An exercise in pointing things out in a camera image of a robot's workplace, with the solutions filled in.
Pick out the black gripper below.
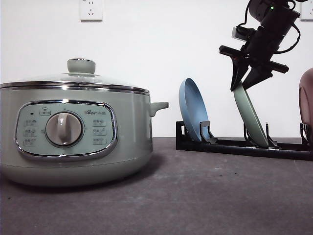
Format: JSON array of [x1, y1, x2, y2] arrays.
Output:
[[219, 26, 289, 92]]

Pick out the green plate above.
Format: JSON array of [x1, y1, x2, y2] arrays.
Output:
[[233, 82, 269, 148]]

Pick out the glass lid with green knob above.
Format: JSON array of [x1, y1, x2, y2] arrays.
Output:
[[0, 58, 150, 94]]

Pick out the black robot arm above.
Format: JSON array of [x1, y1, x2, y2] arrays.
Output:
[[219, 0, 300, 91]]

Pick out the pink plate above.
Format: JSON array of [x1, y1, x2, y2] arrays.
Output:
[[298, 67, 313, 128]]

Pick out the blue plate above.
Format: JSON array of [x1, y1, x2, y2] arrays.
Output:
[[179, 78, 209, 141]]

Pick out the green electric steamer pot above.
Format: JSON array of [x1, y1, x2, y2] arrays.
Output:
[[0, 86, 169, 187]]

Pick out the black dish rack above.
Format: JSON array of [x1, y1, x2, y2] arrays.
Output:
[[176, 121, 311, 160]]

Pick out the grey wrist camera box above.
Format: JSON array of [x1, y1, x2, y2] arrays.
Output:
[[231, 27, 246, 42]]

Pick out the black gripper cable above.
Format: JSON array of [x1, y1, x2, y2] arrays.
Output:
[[236, 0, 301, 53]]

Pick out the white wall socket right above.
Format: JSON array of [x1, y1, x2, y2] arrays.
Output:
[[300, 0, 313, 22]]

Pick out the white wall socket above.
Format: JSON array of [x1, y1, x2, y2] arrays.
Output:
[[300, 0, 313, 22], [80, 0, 103, 22]]

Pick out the white wall socket left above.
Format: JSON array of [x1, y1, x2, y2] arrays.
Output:
[[80, 0, 103, 22]]

